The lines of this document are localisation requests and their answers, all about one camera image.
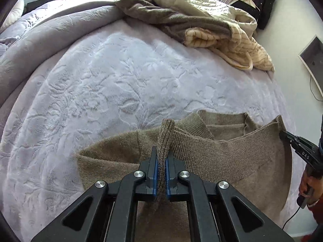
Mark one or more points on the lavender embossed blanket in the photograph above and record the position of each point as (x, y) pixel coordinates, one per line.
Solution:
(101, 80)

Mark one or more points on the person's right hand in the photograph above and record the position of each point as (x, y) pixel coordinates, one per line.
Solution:
(305, 185)

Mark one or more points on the beige quilted jacket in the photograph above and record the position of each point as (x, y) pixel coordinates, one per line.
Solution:
(201, 2)

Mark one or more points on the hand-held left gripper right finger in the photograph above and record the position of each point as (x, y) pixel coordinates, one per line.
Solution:
(167, 179)

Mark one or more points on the grey wall device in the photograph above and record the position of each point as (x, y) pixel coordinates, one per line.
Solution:
(313, 55)

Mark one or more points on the olive knit sweater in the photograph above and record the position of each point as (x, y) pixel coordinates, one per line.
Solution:
(227, 161)

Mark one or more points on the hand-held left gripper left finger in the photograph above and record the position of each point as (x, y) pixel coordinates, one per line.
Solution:
(156, 179)

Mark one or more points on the round white pillow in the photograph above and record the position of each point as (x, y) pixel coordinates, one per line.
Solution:
(15, 12)

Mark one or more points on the grey plush duvet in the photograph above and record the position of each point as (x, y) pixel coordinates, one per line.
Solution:
(50, 30)

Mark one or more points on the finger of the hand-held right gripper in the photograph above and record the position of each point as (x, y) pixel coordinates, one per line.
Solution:
(290, 138)

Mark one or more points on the black cloth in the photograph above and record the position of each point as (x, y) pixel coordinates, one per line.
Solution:
(40, 3)

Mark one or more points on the black garment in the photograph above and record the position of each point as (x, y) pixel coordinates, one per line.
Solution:
(267, 5)

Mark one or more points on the grey-green knit garment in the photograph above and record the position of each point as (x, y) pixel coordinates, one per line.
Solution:
(176, 17)

